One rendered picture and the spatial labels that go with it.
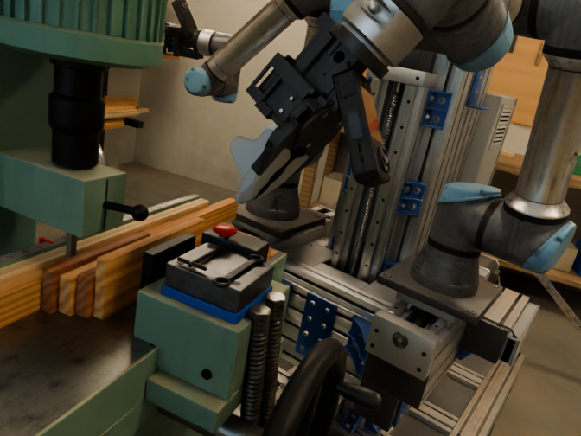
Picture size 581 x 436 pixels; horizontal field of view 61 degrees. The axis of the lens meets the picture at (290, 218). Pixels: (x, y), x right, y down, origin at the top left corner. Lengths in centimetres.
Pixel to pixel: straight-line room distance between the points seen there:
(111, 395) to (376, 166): 35
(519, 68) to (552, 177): 281
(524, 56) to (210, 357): 342
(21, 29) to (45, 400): 35
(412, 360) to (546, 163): 45
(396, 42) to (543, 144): 53
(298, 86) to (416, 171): 82
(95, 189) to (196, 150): 387
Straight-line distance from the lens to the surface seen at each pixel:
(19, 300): 64
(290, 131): 49
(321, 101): 50
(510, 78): 377
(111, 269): 62
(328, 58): 53
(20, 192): 67
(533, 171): 100
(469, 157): 151
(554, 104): 96
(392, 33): 50
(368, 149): 48
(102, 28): 54
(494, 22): 59
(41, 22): 54
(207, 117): 437
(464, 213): 107
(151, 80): 465
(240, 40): 134
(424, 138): 128
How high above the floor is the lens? 125
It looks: 19 degrees down
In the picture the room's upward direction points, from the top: 11 degrees clockwise
